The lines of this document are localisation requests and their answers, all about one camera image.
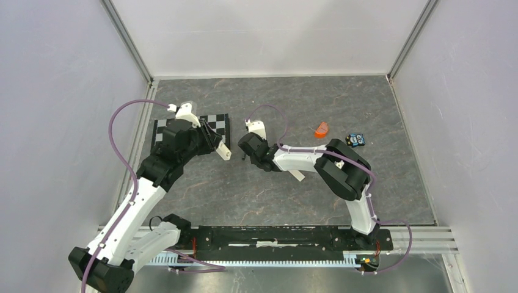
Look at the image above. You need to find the black white checkerboard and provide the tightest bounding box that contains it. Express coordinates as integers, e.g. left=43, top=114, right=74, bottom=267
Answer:
left=150, top=114, right=231, bottom=162

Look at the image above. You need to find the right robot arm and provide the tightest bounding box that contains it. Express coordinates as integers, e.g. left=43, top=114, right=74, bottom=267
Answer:
left=238, top=132, right=379, bottom=249

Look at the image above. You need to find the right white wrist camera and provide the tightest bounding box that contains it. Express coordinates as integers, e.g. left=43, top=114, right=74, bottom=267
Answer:
left=245, top=120, right=267, bottom=140

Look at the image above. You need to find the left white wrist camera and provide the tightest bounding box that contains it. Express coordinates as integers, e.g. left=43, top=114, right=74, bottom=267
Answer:
left=167, top=101, right=201, bottom=128

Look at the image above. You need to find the white rectangular block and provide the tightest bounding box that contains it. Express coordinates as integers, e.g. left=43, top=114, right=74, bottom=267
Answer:
left=216, top=141, right=232, bottom=161

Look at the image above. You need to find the white long remote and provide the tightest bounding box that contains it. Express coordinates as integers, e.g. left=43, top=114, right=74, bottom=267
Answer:
left=288, top=170, right=305, bottom=182

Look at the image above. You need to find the orange semicircular piece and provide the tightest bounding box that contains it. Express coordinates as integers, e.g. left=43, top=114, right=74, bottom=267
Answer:
left=314, top=122, right=329, bottom=139

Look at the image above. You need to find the purple cable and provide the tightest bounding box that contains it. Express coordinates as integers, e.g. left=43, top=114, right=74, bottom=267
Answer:
left=80, top=99, right=171, bottom=293
left=247, top=104, right=414, bottom=276

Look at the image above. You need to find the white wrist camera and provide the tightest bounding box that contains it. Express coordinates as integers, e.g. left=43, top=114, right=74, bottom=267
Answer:
left=167, top=101, right=201, bottom=128
left=245, top=120, right=267, bottom=140

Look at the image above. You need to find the white slotted cable duct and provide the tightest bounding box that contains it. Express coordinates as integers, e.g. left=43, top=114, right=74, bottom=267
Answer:
left=147, top=251, right=379, bottom=269

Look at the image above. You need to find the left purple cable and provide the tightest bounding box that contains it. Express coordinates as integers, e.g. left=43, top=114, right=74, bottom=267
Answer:
left=80, top=99, right=171, bottom=293

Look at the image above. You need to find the blue owl toy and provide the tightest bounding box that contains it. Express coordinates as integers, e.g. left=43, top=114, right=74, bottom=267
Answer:
left=346, top=134, right=365, bottom=148

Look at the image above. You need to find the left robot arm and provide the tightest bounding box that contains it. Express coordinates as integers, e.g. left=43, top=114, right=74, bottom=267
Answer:
left=68, top=119, right=232, bottom=292

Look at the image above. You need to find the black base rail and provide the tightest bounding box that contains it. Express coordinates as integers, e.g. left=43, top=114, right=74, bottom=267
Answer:
left=172, top=225, right=394, bottom=262

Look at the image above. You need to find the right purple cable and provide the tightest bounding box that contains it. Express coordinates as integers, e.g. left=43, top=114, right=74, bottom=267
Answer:
left=247, top=104, right=414, bottom=276

